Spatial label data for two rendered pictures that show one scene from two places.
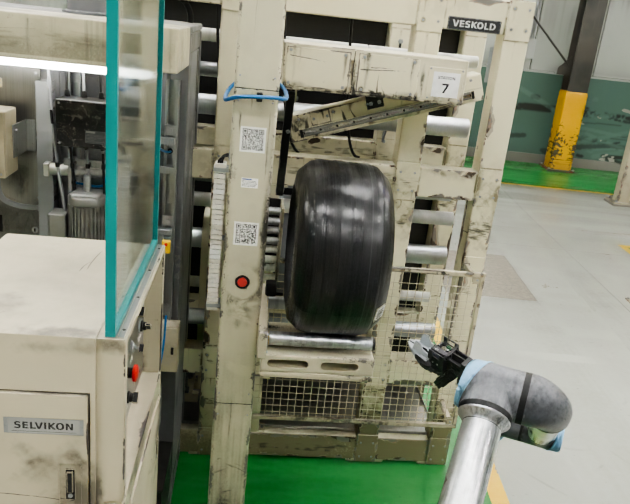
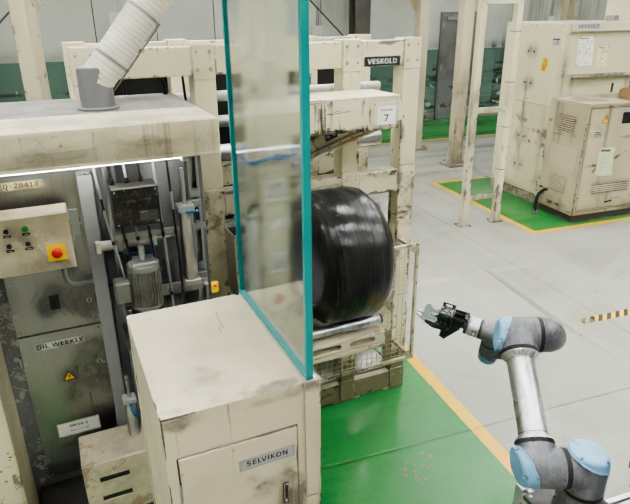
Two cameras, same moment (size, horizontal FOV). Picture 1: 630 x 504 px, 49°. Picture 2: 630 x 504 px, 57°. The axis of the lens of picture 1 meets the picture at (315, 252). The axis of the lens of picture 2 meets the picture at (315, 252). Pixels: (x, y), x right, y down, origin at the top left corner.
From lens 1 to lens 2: 0.76 m
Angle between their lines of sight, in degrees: 17
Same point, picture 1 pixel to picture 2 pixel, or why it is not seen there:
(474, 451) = (528, 379)
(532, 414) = (550, 344)
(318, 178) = (329, 208)
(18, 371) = (247, 425)
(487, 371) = (515, 324)
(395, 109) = (346, 137)
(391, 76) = (348, 116)
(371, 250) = (383, 254)
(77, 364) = (288, 406)
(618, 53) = (384, 28)
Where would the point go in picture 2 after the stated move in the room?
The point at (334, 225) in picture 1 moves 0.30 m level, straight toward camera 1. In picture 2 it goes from (354, 242) to (385, 273)
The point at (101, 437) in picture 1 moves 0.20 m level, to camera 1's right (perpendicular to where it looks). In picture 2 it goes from (304, 451) to (374, 435)
